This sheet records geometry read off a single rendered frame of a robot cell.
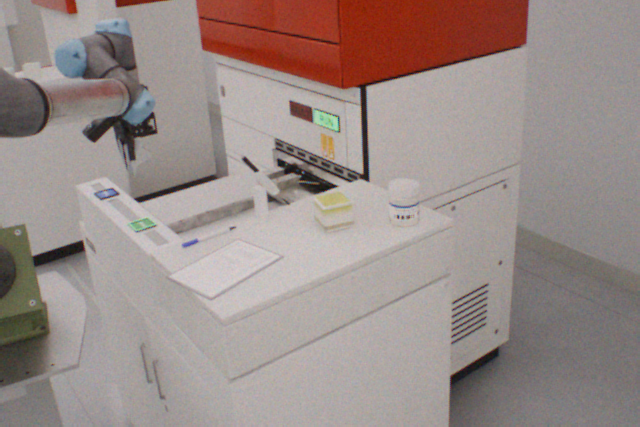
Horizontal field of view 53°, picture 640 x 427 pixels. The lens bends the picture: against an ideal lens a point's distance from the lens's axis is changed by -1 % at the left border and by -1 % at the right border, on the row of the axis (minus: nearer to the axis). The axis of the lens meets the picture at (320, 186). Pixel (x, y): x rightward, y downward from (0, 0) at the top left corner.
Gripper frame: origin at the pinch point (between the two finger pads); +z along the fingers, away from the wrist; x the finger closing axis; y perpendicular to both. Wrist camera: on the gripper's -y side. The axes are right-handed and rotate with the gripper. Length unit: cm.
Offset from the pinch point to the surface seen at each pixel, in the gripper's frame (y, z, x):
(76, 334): -23.1, 28.7, -13.6
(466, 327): 104, 85, -15
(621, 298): 198, 111, -22
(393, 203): 46, 9, -43
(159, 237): 1.6, 15.1, -8.2
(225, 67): 58, -6, 58
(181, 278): -3.4, 13.9, -31.6
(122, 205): 1.6, 15.1, 16.7
